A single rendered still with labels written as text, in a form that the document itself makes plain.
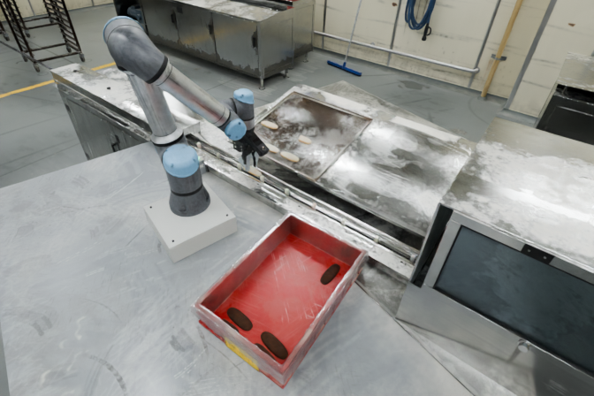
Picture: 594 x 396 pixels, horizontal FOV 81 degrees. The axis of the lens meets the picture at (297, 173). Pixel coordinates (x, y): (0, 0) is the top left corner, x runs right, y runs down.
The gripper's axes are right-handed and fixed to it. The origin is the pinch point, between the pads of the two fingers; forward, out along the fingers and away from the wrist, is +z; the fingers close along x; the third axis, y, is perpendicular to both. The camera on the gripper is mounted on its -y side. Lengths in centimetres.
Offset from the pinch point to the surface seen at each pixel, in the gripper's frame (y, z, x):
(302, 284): -51, 7, 30
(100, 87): 122, -3, 1
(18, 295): 18, 7, 89
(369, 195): -50, 0, -15
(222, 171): 11.3, 2.9, 7.8
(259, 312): -46, 7, 47
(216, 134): 41.9, 7.0, -15.9
